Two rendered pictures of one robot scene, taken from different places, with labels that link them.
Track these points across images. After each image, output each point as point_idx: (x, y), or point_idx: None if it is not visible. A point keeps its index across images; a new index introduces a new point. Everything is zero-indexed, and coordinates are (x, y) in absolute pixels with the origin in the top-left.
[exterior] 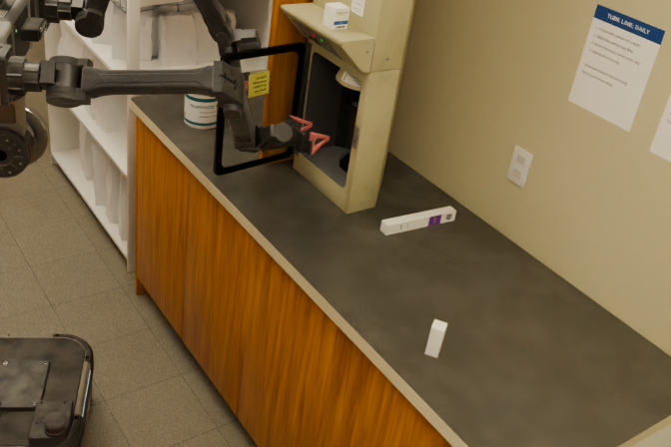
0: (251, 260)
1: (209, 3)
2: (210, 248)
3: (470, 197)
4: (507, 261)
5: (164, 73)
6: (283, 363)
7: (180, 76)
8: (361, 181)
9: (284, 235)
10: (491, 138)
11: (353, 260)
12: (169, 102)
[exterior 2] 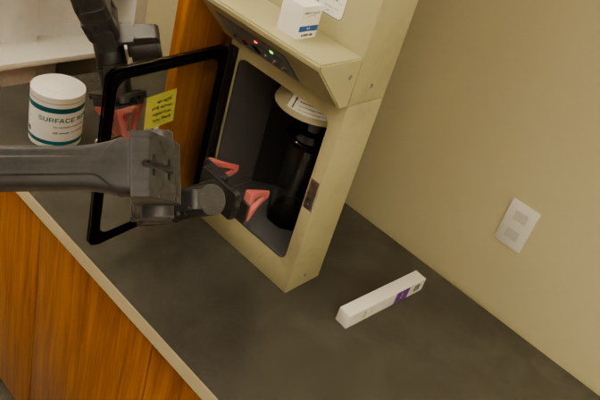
0: (145, 367)
1: None
2: (74, 327)
3: (431, 250)
4: (505, 358)
5: (21, 155)
6: None
7: (58, 162)
8: (310, 249)
9: (205, 348)
10: (474, 182)
11: (315, 387)
12: (4, 104)
